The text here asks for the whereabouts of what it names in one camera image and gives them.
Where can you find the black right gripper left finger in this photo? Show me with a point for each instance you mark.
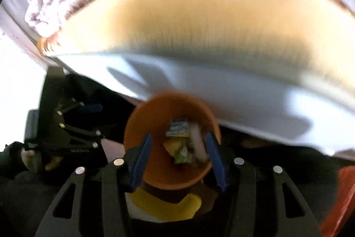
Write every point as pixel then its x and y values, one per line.
pixel 94 204

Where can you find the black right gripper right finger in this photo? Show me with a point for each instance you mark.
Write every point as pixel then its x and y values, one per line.
pixel 257 200

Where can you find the green snack wrapper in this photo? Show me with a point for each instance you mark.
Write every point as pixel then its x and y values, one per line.
pixel 183 156

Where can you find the orange plastic trash bin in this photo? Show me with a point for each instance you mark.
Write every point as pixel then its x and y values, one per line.
pixel 153 118

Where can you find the red plastic bag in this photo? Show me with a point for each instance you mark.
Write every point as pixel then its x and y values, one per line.
pixel 344 205

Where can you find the blue yellow snack packet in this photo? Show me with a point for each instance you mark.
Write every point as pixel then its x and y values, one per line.
pixel 179 129

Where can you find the yellow floral fleece blanket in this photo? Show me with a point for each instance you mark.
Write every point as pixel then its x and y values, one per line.
pixel 305 42

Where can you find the white bed frame side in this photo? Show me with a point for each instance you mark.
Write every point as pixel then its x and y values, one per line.
pixel 254 104

